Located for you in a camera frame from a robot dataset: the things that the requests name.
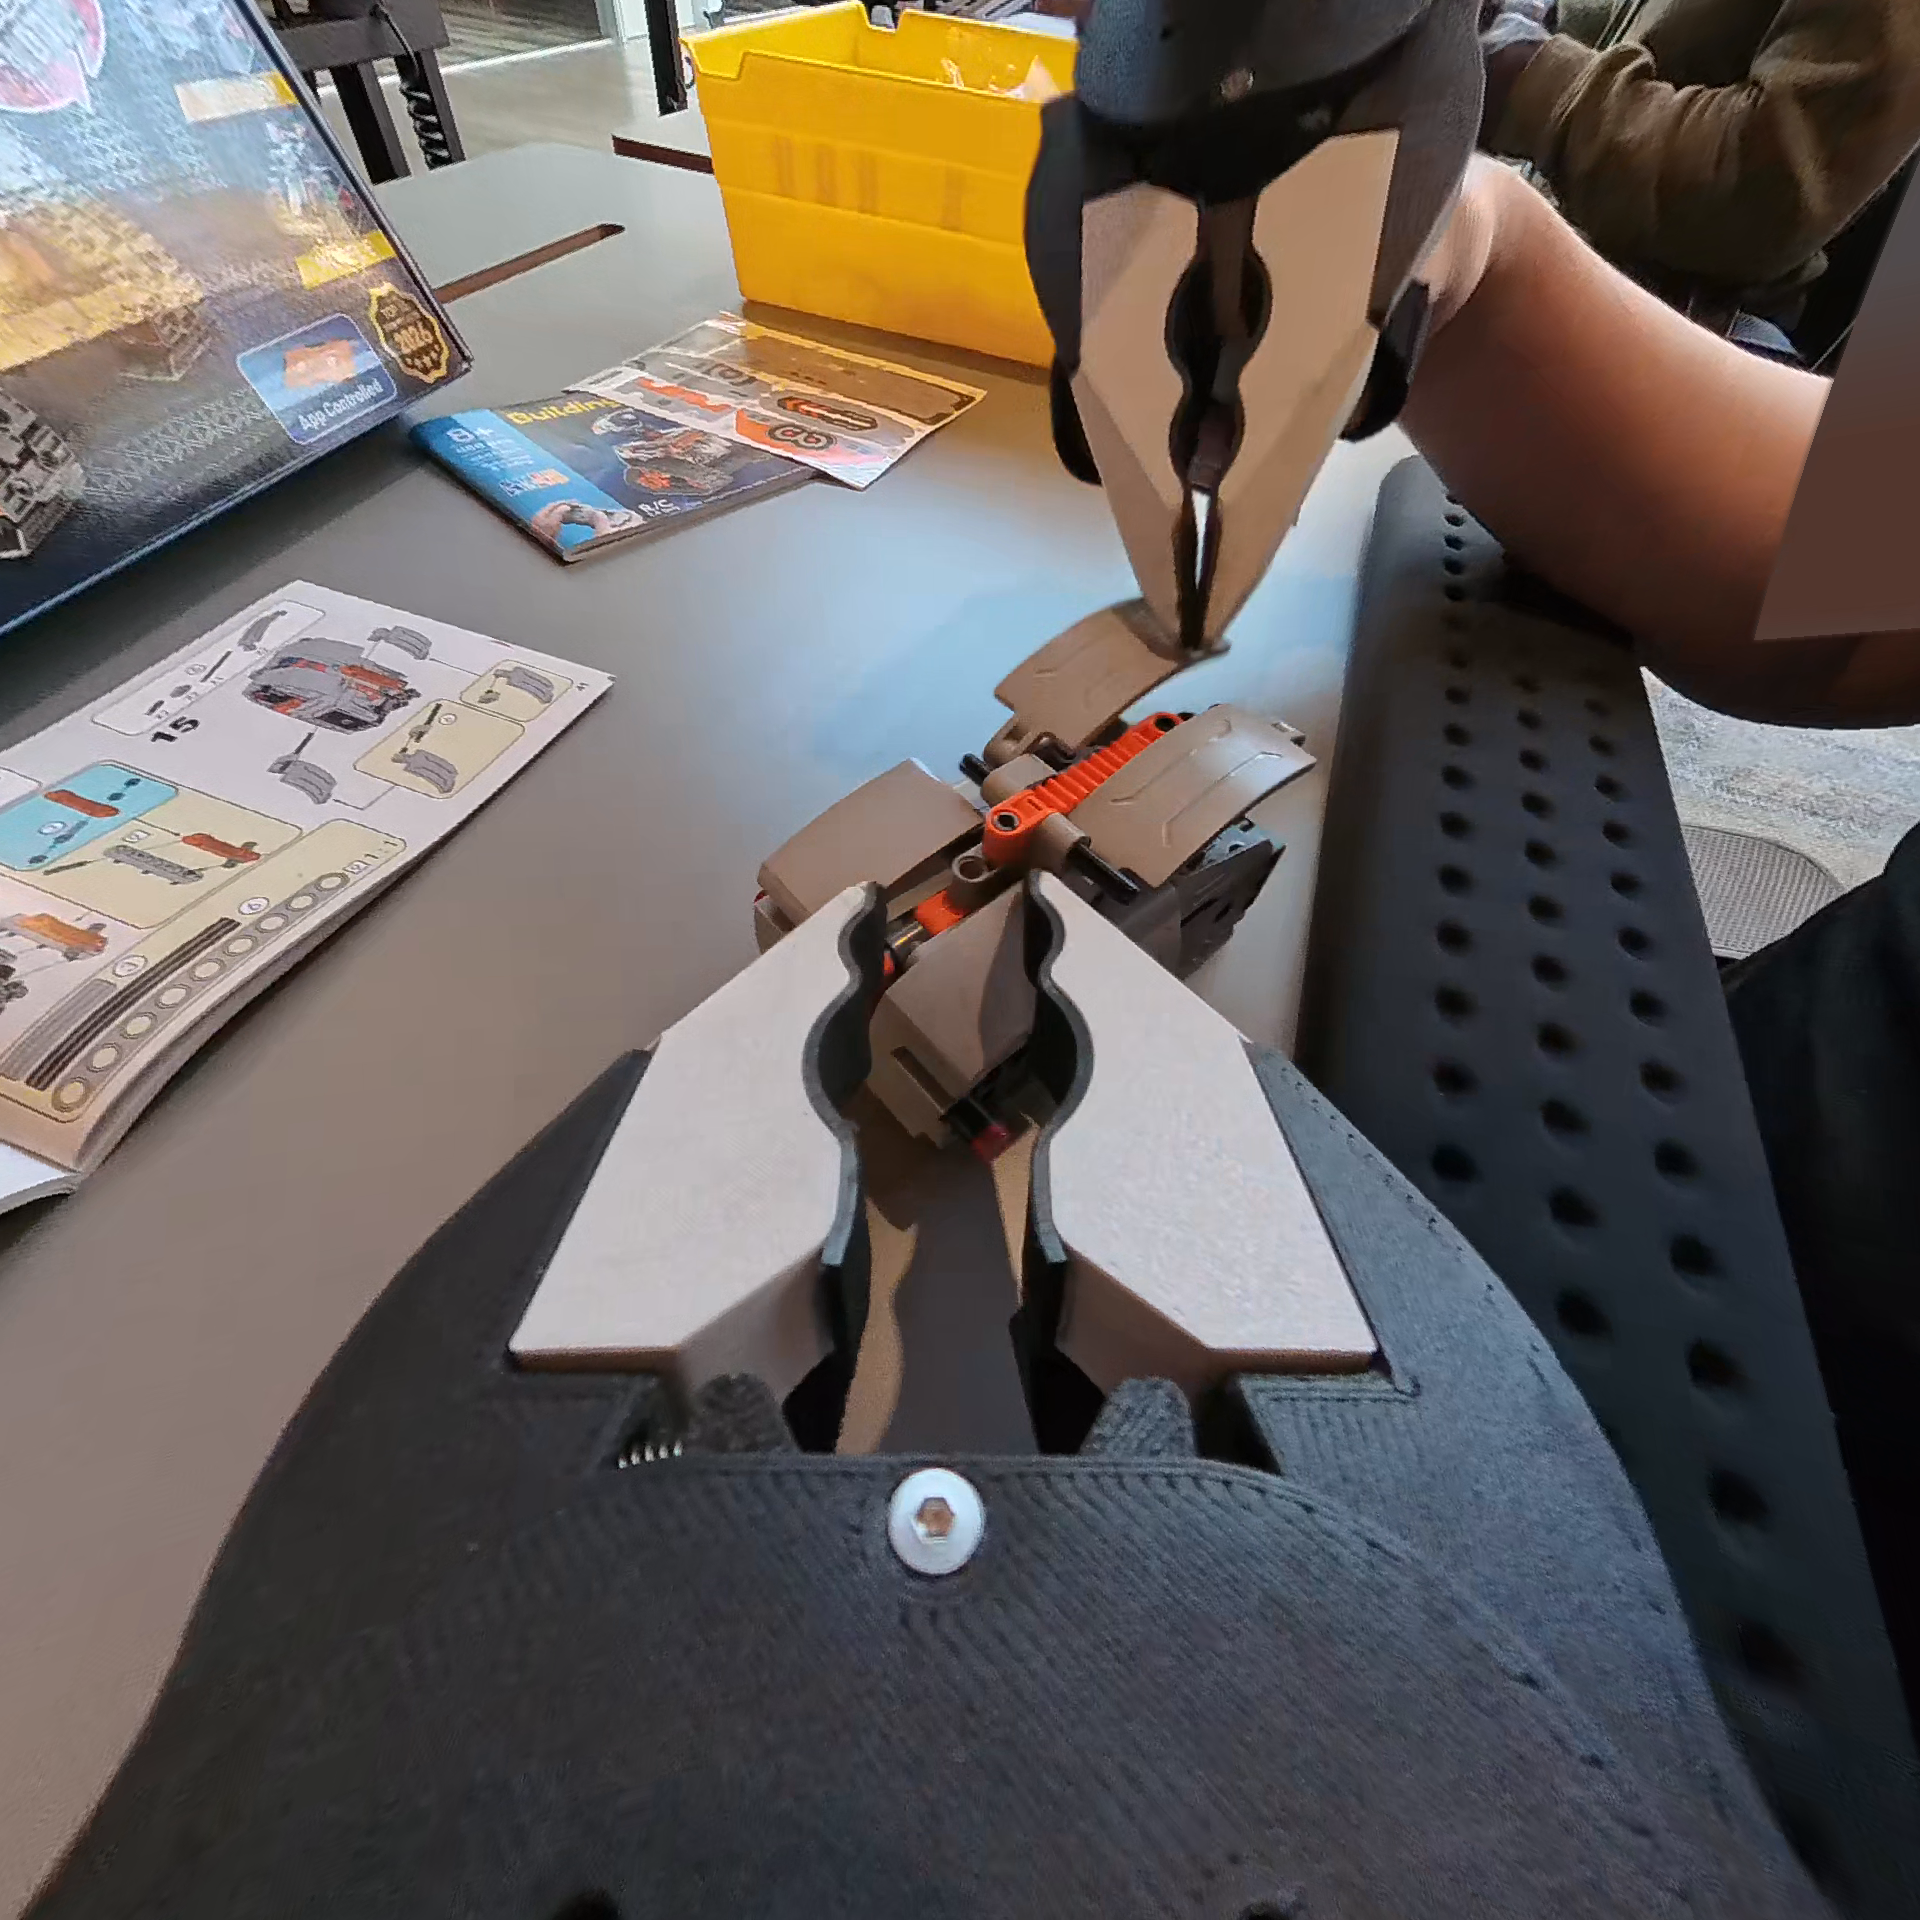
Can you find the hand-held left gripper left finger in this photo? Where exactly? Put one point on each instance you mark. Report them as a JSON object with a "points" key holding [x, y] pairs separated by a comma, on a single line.
{"points": [[690, 1201]]}

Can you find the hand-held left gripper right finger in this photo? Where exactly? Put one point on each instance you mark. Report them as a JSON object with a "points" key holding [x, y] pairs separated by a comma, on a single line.
{"points": [[1200, 1201]]}

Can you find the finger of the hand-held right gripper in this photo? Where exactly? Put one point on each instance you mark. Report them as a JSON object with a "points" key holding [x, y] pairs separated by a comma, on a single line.
{"points": [[1124, 375], [1306, 330]]}

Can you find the grey curved toy brick panel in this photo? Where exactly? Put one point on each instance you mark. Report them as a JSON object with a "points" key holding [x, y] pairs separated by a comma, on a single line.
{"points": [[1078, 675]]}

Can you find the grey orange toy brick vehicle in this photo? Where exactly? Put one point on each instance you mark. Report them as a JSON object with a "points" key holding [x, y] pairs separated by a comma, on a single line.
{"points": [[854, 841]]}

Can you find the person's right forearm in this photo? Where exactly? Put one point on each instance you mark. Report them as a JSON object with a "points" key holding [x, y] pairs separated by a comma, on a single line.
{"points": [[1620, 451]]}

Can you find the grey desk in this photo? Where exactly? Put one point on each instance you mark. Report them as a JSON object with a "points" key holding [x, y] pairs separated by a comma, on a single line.
{"points": [[675, 599]]}

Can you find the grey printed sticker sheet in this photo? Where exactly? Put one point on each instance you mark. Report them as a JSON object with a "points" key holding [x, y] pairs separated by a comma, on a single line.
{"points": [[838, 361]]}

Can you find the yellow plastic bin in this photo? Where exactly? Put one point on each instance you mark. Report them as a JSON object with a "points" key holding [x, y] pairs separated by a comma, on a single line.
{"points": [[868, 226]]}

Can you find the black dimpled armrest pad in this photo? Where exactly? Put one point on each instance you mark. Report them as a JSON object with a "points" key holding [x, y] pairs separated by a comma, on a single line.
{"points": [[1500, 902]]}

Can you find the blue closed booklet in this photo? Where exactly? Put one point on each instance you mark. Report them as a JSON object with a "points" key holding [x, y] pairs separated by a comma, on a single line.
{"points": [[569, 481]]}

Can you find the open instruction booklet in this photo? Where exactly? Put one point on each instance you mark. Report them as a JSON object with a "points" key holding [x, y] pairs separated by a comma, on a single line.
{"points": [[300, 781]]}

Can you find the grey mesh office chair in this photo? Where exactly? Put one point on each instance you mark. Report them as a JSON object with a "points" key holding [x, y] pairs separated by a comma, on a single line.
{"points": [[1756, 892]]}

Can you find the person's dark clothing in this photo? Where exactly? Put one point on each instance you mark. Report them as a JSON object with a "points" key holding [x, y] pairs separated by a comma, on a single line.
{"points": [[1844, 1201]]}

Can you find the wooden top table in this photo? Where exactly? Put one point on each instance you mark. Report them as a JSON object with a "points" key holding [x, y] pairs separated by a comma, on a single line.
{"points": [[369, 106]]}

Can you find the dark blue toy set box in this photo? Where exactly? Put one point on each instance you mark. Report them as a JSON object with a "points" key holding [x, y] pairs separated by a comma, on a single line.
{"points": [[180, 300]]}

